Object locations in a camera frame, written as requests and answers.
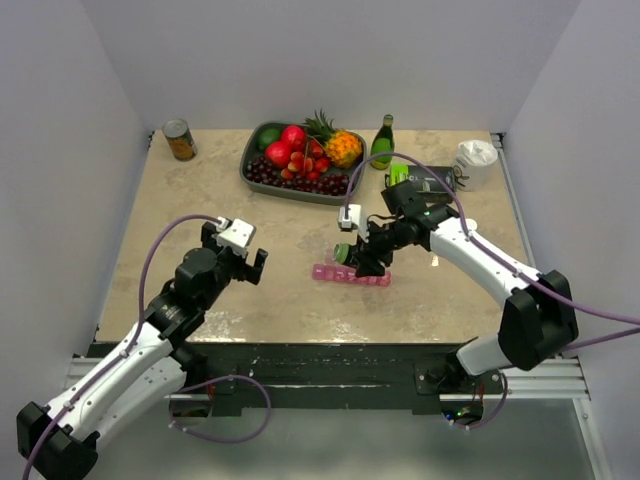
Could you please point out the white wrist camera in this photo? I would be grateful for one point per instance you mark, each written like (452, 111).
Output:
(353, 218)
(235, 234)

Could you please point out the red pomegranate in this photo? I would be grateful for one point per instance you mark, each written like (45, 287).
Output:
(295, 137)
(279, 153)

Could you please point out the pink weekly pill organizer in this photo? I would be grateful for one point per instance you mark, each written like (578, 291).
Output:
(330, 271)

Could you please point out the grey fruit tray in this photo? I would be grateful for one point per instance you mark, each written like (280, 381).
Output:
(251, 150)

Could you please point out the tin food can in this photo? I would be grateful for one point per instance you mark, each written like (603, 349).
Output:
(180, 140)

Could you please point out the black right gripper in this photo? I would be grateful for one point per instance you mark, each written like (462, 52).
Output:
(363, 249)

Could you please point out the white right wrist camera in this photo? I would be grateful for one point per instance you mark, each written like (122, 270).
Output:
(353, 218)

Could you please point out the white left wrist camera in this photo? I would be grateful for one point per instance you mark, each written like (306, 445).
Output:
(235, 234)

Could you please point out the green lime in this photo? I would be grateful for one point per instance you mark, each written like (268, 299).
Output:
(267, 137)

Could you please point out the green pill bottle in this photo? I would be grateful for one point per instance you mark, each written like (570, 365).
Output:
(342, 254)

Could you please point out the green glass bottle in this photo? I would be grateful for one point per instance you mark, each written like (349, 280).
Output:
(383, 144)

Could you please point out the black mounting base plate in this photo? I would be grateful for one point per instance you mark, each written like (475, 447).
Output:
(349, 376)

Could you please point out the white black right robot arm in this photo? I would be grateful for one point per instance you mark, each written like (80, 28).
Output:
(536, 320)

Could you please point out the red pomegranate lower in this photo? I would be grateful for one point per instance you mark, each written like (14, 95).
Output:
(279, 153)

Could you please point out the aluminium frame rail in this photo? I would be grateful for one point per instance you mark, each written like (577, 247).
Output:
(554, 379)

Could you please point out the black green razor box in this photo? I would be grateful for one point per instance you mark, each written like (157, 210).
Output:
(424, 183)

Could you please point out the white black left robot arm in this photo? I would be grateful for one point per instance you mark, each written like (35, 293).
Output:
(62, 439)

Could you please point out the dark red grape bunch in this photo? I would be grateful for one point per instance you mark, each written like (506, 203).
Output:
(264, 177)

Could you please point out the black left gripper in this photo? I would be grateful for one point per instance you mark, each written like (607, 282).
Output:
(245, 270)

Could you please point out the red pomegranate upper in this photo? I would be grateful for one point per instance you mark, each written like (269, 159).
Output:
(295, 137)

